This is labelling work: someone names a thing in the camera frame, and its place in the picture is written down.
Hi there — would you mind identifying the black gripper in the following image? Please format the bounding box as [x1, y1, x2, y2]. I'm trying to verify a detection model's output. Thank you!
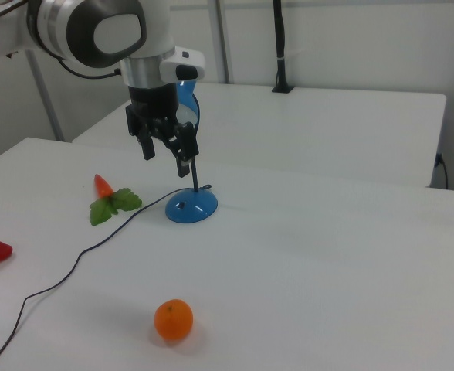
[125, 84, 200, 179]

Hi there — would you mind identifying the blue desk lamp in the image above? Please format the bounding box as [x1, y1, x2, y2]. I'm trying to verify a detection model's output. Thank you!
[164, 79, 219, 224]

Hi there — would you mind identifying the toy carrot with green leaves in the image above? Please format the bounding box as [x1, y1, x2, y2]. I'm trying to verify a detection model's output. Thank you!
[89, 173, 143, 227]

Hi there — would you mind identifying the white side table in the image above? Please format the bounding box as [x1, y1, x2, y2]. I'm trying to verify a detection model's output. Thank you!
[72, 81, 447, 189]

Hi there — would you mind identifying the orange toy mandarin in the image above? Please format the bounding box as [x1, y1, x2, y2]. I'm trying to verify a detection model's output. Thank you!
[154, 298, 194, 341]

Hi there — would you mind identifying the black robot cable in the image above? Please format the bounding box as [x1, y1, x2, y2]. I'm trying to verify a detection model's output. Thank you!
[56, 56, 122, 79]

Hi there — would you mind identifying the grey double partition post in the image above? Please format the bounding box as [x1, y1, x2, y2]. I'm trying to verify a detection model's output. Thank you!
[207, 0, 235, 84]

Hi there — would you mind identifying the grey single partition post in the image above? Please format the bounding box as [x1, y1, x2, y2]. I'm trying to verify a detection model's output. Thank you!
[25, 49, 66, 143]

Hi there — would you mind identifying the dark lamp power cable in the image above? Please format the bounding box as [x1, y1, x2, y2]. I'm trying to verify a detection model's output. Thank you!
[0, 183, 215, 371]

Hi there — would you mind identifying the black clamped camera pole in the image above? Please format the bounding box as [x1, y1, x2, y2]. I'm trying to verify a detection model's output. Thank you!
[271, 0, 294, 94]

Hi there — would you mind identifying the black wall plug cable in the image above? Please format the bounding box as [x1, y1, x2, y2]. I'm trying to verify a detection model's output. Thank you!
[435, 152, 450, 190]

